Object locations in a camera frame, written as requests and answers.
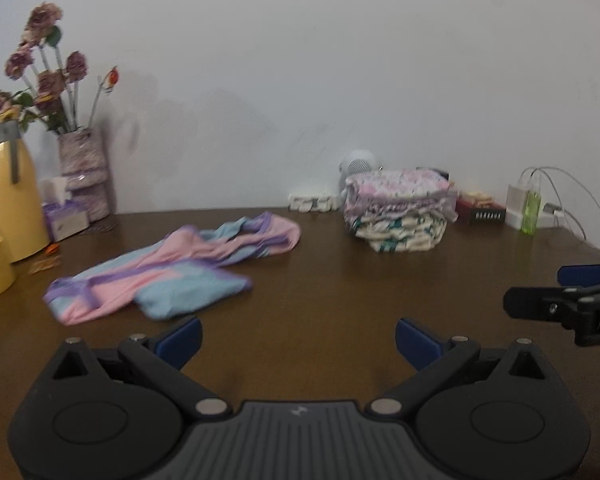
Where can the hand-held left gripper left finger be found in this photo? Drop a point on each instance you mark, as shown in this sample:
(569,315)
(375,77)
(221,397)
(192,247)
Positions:
(182,342)

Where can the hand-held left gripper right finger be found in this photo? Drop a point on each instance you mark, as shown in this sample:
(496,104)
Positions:
(415,342)

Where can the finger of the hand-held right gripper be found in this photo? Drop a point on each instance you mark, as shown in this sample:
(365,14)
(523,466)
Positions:
(582,274)
(535,304)

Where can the pink and blue garment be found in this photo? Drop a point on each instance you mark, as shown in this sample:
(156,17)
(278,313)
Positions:
(180,275)

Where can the pink floral garment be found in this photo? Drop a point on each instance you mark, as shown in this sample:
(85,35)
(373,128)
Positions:
(400,190)

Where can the green liquid bottle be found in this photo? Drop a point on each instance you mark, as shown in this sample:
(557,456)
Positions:
(531,212)

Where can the cream teal floral garment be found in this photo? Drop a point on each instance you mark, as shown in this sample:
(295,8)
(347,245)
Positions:
(405,237)

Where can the red box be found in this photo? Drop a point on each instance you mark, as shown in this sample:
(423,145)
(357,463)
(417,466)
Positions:
(462,206)

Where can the orange wrapper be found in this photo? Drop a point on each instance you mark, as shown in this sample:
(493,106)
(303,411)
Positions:
(45,260)

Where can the purple tissue box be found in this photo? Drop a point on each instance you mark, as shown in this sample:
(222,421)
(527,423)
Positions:
(67,217)

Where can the white power strip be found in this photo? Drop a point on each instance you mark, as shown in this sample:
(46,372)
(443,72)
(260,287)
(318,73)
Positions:
(312,203)

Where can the white round speaker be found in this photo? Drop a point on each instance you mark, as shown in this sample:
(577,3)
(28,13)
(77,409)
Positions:
(358,162)

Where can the yellow thermos jug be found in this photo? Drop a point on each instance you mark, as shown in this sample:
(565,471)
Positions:
(12,200)

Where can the red ornament stick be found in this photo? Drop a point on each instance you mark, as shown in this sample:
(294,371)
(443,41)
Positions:
(111,77)

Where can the bunch of dried roses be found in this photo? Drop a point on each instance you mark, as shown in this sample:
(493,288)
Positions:
(42,80)

